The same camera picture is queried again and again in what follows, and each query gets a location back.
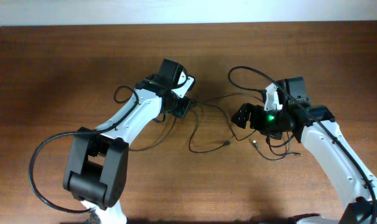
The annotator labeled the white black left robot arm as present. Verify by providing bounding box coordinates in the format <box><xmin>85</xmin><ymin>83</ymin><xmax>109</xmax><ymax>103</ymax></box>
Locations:
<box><xmin>63</xmin><ymin>78</ymin><xmax>194</xmax><ymax>223</ymax></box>

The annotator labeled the thin black USB cable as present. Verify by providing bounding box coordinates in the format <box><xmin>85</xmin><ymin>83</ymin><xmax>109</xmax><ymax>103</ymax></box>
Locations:
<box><xmin>128</xmin><ymin>92</ymin><xmax>264</xmax><ymax>154</ymax></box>
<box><xmin>252</xmin><ymin>132</ymin><xmax>303</xmax><ymax>162</ymax></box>

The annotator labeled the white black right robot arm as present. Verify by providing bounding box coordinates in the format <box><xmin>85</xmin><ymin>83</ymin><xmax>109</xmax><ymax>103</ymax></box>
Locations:
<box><xmin>231</xmin><ymin>103</ymin><xmax>377</xmax><ymax>223</ymax></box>

